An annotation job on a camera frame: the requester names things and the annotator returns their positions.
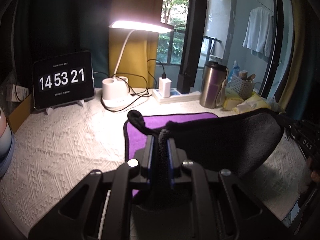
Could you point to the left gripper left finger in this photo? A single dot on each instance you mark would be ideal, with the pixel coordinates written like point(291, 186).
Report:
point(144, 156)

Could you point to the hanging white shirt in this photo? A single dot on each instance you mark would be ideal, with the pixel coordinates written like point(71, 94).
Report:
point(258, 38)

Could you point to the small yellow tissue pack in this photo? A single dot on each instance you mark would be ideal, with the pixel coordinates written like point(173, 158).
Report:
point(232, 99)

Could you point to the white desk lamp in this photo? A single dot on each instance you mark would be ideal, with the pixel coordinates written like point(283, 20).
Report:
point(116, 89)

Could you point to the white perforated basket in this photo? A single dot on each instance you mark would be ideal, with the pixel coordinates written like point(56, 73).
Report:
point(243, 88)

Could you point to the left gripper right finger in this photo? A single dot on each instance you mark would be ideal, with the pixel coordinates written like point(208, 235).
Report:
point(176, 157)

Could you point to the tablet clock display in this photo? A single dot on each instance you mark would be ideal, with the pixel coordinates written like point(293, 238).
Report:
point(62, 80)

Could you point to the white USB charger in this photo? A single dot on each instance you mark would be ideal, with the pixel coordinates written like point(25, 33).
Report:
point(164, 87)

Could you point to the steel travel tumbler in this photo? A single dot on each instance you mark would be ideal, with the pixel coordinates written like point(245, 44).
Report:
point(215, 79)

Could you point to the purple and grey towel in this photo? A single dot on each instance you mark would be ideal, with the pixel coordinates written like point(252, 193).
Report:
point(240, 143)

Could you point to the white power strip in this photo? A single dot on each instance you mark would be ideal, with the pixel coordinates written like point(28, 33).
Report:
point(175, 96)

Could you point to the white textured table mat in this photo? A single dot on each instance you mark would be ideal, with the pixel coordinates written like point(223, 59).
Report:
point(53, 152)

